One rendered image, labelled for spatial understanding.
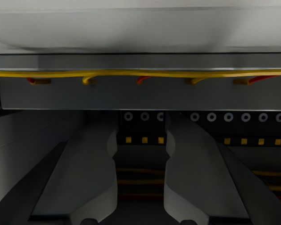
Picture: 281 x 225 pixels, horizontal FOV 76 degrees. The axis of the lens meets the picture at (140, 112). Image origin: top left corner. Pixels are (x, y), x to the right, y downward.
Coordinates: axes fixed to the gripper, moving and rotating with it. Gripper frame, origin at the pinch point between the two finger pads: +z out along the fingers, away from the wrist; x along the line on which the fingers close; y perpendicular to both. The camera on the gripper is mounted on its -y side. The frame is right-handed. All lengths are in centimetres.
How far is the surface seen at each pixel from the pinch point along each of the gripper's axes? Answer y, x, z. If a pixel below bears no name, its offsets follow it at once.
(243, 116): 5.1, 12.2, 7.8
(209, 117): 5.3, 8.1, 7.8
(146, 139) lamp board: 7.9, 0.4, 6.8
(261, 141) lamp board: 7.9, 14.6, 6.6
